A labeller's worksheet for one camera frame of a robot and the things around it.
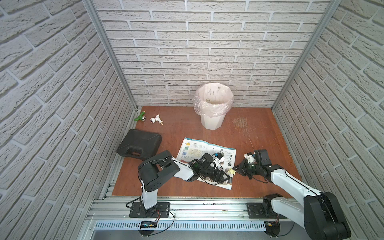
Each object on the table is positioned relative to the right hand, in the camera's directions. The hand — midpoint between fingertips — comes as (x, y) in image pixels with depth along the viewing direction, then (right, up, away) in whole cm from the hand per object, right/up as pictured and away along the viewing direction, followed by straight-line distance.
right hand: (234, 167), depth 85 cm
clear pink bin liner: (-10, +43, +22) cm, 49 cm away
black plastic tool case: (-59, +12, +8) cm, 60 cm away
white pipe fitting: (-55, +28, +23) cm, 66 cm away
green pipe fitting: (-64, +30, +25) cm, 75 cm away
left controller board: (-46, -24, -14) cm, 53 cm away
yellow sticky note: (-2, -1, -2) cm, 3 cm away
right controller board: (+16, -27, -12) cm, 33 cm away
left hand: (-7, -2, 0) cm, 7 cm away
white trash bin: (-10, +26, +17) cm, 32 cm away
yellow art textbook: (-26, +9, +10) cm, 29 cm away
